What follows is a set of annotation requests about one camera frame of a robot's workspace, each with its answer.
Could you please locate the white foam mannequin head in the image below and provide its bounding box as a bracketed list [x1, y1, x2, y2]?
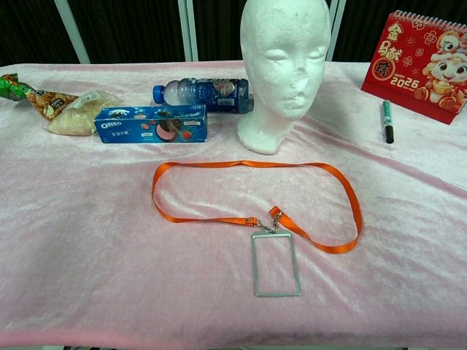
[236, 0, 332, 155]

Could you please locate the blue drink bottle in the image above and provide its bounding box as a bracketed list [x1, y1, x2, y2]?
[152, 77, 255, 115]

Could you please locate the pink velvet tablecloth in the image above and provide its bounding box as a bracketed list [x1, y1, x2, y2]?
[0, 60, 467, 347]

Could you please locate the silver badge holder frame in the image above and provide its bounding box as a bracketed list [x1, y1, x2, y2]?
[250, 230, 303, 298]

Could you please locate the orange lanyard strap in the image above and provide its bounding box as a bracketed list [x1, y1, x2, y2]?
[152, 160, 364, 253]

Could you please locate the red 2026 desk calendar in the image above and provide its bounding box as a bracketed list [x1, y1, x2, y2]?
[360, 9, 467, 125]

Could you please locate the green black marker pen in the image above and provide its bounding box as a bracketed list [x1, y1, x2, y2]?
[382, 99, 395, 144]

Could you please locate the clear bag of pale snacks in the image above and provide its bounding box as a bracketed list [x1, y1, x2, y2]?
[45, 90, 125, 137]

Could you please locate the blue Oreo cookie box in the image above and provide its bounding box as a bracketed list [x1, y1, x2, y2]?
[93, 104, 209, 144]

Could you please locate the green orange snack bag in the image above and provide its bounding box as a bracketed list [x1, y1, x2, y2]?
[0, 72, 80, 122]

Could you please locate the white frame post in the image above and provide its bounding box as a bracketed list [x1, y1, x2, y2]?
[53, 0, 91, 65]
[177, 0, 200, 62]
[325, 0, 347, 62]

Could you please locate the black pleated curtain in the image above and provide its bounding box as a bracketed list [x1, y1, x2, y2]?
[0, 0, 467, 69]

